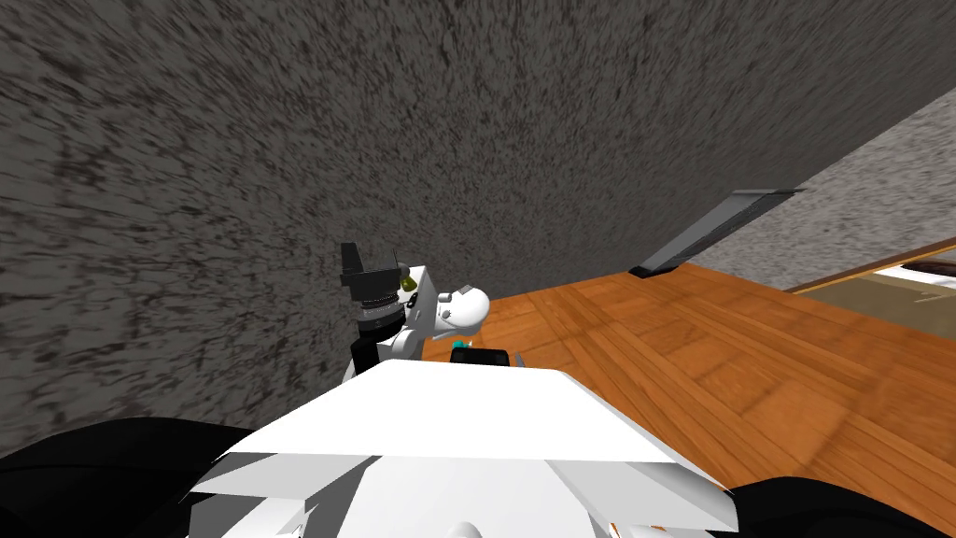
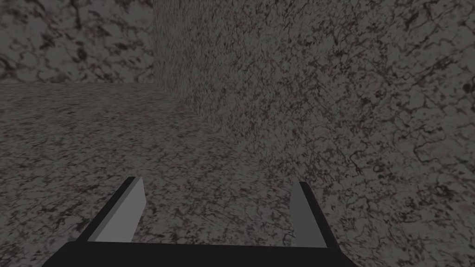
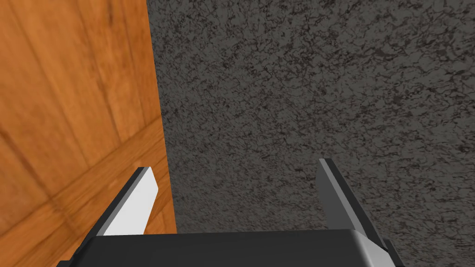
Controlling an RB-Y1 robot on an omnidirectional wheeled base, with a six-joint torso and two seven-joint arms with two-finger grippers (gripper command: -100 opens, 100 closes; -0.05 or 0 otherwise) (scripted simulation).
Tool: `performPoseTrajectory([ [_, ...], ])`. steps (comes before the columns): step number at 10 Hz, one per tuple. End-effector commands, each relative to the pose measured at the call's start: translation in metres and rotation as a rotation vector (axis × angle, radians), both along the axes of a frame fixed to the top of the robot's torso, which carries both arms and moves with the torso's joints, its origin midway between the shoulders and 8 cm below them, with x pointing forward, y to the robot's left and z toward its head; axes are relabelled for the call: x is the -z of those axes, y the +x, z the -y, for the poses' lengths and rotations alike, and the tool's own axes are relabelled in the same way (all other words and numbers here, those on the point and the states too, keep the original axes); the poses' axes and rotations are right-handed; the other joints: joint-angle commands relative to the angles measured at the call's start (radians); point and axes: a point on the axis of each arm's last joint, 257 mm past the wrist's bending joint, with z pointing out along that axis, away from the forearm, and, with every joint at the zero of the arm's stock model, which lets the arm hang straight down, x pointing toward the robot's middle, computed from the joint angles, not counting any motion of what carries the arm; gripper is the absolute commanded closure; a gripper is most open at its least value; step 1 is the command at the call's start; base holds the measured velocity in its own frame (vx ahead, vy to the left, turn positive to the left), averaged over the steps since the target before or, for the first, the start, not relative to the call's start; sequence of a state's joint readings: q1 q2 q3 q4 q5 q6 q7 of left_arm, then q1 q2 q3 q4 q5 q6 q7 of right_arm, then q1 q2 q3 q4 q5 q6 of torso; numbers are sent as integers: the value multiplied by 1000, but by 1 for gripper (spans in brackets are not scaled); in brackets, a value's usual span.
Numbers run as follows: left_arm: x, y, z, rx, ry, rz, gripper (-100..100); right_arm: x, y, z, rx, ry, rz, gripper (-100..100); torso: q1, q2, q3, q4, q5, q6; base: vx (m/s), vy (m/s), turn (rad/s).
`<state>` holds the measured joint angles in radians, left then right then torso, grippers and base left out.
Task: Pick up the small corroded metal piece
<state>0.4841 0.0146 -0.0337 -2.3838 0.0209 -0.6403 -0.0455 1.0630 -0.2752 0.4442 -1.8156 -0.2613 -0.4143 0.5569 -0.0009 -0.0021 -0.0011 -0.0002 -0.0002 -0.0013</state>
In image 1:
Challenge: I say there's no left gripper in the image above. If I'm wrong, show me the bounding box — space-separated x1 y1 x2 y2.
339 242 409 304

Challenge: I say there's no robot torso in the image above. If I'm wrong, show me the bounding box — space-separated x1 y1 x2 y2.
186 339 740 538

